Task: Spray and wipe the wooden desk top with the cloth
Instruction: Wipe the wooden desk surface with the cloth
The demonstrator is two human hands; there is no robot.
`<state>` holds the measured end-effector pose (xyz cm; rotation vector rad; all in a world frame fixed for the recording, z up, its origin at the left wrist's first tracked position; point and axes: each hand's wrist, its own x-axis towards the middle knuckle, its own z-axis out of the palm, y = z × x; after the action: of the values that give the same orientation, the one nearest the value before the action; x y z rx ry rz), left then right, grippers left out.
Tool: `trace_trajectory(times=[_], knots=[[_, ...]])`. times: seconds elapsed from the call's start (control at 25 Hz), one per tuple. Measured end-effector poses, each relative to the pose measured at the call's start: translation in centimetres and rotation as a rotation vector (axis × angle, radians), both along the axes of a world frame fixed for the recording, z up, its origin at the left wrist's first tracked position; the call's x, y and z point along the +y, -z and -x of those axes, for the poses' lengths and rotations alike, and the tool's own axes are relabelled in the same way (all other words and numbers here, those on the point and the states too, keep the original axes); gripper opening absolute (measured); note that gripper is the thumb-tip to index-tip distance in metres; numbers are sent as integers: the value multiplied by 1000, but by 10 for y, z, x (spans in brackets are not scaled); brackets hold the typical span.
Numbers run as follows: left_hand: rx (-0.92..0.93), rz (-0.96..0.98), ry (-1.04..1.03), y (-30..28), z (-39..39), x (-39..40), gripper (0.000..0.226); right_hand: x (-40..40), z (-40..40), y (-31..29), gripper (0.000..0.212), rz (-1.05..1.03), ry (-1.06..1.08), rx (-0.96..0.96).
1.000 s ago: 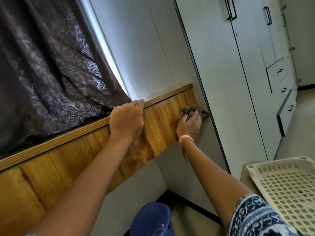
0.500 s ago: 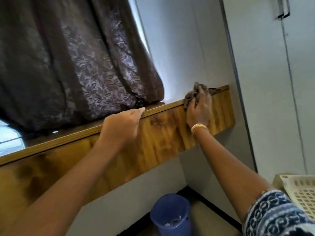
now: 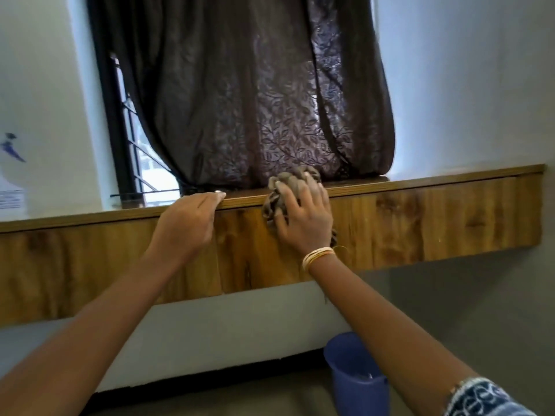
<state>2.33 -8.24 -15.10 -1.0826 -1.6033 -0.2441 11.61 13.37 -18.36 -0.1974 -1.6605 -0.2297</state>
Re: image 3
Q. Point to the person's right hand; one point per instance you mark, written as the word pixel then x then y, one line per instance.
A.
pixel 303 220

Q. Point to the person's left hand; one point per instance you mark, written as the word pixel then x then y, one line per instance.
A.
pixel 186 229

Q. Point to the brown striped cleaning cloth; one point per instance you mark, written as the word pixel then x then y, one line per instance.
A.
pixel 277 199

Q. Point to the white spray bottle blue trigger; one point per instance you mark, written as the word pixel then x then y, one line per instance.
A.
pixel 11 186

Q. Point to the person's right forearm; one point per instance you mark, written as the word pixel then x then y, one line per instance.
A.
pixel 390 337

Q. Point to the person's left forearm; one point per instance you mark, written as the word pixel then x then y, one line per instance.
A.
pixel 86 337

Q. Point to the gold bangles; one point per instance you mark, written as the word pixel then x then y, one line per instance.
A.
pixel 318 255

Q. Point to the black framed window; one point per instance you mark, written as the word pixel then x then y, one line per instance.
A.
pixel 112 125

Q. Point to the wooden table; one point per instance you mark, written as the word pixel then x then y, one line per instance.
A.
pixel 433 220

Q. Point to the brown leaf-patterned curtain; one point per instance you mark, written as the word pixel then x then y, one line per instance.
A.
pixel 260 90

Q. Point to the blue bucket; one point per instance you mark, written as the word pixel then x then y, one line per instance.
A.
pixel 355 376

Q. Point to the blue white patterned top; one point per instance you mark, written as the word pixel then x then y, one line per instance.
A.
pixel 485 400

